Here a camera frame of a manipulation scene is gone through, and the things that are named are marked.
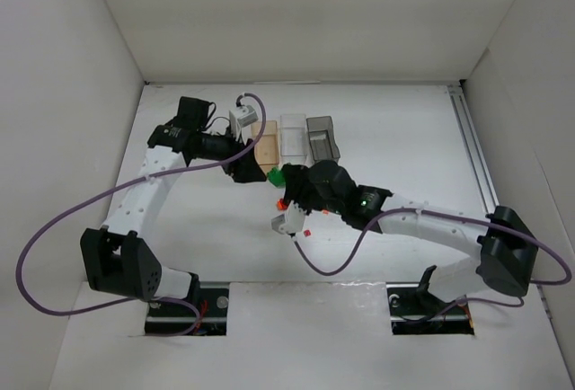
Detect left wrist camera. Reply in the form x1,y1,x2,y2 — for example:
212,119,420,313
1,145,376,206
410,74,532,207
228,104,259,138

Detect orange red lego piece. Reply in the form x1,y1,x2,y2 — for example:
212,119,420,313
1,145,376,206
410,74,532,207
276,199,288,210

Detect orange translucent container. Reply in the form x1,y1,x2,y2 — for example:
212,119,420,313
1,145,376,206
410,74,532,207
254,120,279,174

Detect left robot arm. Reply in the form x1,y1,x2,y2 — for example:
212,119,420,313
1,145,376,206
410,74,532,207
80,97,266,306

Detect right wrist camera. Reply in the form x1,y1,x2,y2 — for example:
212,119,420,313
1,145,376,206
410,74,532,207
271,202,307,235

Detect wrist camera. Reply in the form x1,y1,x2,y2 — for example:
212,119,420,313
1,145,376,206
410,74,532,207
271,202,307,235
228,104,259,138

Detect clear container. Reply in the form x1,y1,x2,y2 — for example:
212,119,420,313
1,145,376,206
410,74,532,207
279,114,307,165

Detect green square lego brick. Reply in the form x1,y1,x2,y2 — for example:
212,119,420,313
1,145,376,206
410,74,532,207
267,167,286,188

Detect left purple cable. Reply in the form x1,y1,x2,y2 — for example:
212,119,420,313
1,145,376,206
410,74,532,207
15,92,267,337

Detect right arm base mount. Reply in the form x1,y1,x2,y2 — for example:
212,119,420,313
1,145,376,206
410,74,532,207
387,266,474,336

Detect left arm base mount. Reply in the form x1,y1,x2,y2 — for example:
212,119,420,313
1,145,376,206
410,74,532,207
144,282,230,337

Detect grey translucent container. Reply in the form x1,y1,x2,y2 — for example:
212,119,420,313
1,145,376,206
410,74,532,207
306,116,341,163

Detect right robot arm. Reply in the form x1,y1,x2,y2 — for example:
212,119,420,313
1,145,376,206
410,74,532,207
272,160,538,314

